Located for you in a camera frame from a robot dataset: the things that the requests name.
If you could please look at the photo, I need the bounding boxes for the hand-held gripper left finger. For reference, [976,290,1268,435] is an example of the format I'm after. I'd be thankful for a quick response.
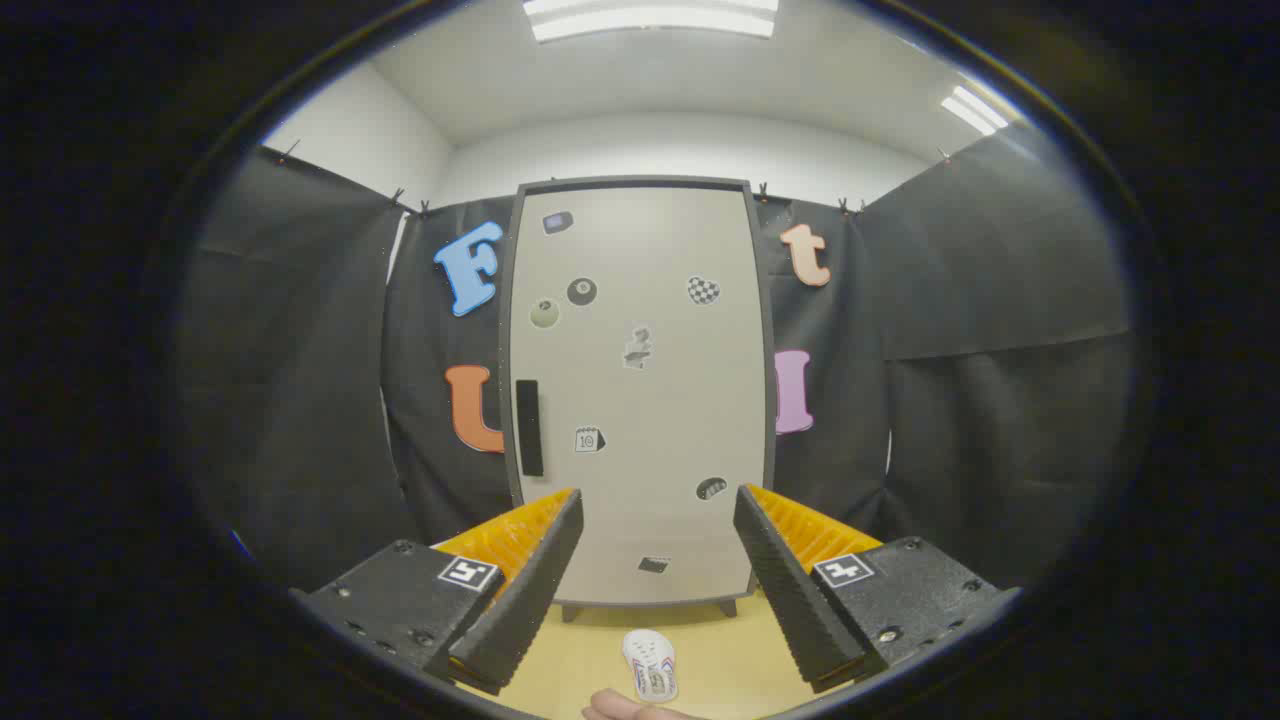
[290,488,585,696]

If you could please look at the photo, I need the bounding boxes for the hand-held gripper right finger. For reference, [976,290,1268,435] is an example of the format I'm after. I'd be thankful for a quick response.
[733,484,1023,694]

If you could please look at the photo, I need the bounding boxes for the white shoe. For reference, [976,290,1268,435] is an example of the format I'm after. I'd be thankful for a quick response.
[622,628,679,704]

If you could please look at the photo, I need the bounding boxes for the grey shoe cabinet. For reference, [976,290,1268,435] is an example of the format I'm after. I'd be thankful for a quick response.
[497,175,778,622]

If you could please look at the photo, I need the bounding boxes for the black backdrop cloth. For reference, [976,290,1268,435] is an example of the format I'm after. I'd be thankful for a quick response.
[175,125,1136,601]

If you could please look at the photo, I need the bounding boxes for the long ceiling light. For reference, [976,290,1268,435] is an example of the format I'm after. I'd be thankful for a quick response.
[522,0,779,43]

